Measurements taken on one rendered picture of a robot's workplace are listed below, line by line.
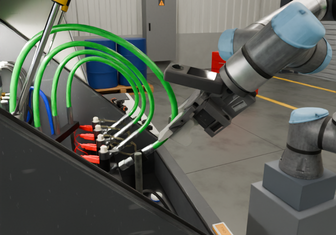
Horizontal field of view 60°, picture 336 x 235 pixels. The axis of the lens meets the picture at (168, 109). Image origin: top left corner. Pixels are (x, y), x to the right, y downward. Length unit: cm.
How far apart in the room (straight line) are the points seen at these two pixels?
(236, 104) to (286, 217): 67
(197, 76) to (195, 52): 774
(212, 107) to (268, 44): 15
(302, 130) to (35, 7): 96
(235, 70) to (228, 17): 832
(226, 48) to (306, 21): 22
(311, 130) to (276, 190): 27
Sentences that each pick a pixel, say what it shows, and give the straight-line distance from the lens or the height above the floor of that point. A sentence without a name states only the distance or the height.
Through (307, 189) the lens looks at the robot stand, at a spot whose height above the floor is 88.
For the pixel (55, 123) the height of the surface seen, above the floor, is 114.
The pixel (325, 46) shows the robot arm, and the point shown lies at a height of 139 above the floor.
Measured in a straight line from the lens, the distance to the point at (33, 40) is 68.
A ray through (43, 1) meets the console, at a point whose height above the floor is 148.
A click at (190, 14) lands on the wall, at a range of 815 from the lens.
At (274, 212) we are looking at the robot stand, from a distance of 119.
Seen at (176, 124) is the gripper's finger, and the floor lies 124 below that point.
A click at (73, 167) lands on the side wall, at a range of 41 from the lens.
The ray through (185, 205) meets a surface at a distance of 91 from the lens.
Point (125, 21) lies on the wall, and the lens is 744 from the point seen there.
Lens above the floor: 144
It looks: 18 degrees down
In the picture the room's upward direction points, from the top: straight up
